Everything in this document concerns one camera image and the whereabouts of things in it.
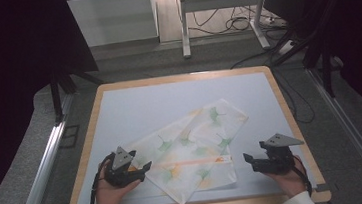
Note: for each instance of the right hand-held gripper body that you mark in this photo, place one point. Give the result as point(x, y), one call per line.
point(277, 163)

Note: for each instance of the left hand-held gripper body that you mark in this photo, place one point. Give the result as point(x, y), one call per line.
point(119, 176)

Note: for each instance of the white leaf-print zipper bag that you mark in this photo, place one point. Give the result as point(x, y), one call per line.
point(190, 148)

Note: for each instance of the person's left hand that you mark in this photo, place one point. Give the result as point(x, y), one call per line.
point(107, 196)

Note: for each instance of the person's right hand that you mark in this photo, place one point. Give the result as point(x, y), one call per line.
point(292, 181)

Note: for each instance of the white table mat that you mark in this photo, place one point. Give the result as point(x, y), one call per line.
point(155, 104)

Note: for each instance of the black metal stand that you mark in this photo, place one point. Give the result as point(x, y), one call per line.
point(56, 97)
point(326, 71)

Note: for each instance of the white power strip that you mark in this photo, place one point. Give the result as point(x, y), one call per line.
point(286, 46)

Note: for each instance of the black curtain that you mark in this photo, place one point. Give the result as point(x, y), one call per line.
point(359, 31)
point(9, 81)

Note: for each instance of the aluminium rail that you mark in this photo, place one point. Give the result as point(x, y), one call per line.
point(355, 125)
point(43, 169)

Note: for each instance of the white metal desk frame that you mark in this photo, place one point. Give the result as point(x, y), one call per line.
point(219, 1)

